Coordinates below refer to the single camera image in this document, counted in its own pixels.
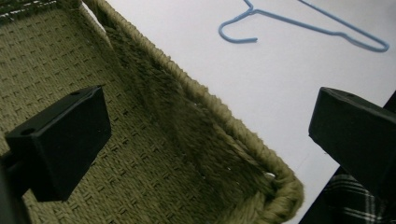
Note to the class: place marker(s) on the olive woven basket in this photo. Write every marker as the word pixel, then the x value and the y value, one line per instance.
pixel 130 130

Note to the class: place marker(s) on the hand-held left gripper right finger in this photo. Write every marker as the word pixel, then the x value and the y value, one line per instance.
pixel 358 137

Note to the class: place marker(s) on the dark plaid cloth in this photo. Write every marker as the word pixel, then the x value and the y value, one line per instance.
pixel 351 202

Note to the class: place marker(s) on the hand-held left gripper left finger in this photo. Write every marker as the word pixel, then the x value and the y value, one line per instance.
pixel 65 143

